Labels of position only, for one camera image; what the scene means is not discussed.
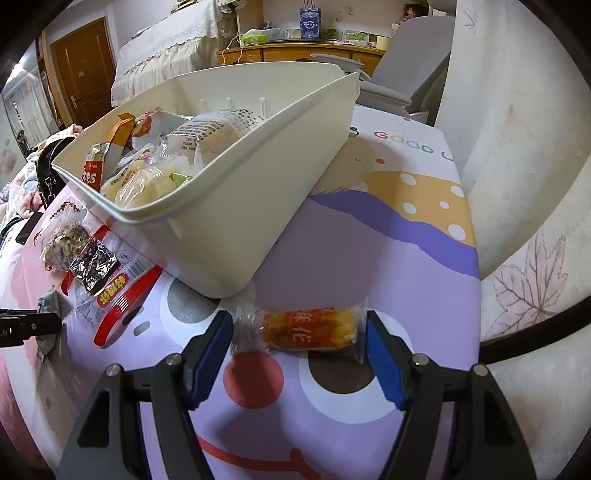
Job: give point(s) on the green tissue pack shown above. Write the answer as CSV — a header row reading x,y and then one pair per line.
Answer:
x,y
254,37

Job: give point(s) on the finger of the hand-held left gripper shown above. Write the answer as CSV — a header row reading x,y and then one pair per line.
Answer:
x,y
37,324

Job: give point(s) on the brown wooden door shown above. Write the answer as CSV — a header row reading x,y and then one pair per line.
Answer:
x,y
83,78

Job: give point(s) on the clear seed snack packet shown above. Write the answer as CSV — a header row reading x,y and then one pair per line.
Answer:
x,y
64,240

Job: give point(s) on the long red snack packet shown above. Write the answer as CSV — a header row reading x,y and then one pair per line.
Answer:
x,y
122,300

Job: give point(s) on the wooden dresser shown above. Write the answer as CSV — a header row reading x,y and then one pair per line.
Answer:
x,y
286,53

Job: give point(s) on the black phone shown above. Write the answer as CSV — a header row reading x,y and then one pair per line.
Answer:
x,y
27,230

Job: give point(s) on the cream leaf print cloth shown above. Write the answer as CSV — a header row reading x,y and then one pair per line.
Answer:
x,y
517,161

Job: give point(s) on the cream plastic bin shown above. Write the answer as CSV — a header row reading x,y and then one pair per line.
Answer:
x,y
258,184

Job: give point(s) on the dark foil snack packet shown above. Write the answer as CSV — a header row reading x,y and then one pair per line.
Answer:
x,y
92,265

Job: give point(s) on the orange twist snack packet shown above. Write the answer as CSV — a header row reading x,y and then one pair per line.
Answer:
x,y
304,330

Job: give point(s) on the grey packet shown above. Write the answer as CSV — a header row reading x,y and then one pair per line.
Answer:
x,y
46,304

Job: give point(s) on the printed cartoon table mat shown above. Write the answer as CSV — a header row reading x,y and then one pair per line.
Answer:
x,y
369,258

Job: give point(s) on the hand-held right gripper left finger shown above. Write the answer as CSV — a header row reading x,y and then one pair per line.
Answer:
x,y
211,357

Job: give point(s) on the white lace furniture cover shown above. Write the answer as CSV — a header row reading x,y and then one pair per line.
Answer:
x,y
161,46

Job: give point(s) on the blue gift bag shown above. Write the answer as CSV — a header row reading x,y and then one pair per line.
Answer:
x,y
310,25

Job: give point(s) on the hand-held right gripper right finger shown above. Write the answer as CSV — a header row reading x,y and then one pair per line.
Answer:
x,y
384,364

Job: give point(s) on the grey chair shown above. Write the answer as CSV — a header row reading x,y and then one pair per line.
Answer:
x,y
415,60

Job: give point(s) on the black bag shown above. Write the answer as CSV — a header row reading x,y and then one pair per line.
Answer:
x,y
46,180

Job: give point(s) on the clear white printed snack packet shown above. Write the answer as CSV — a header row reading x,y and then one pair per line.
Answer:
x,y
217,134

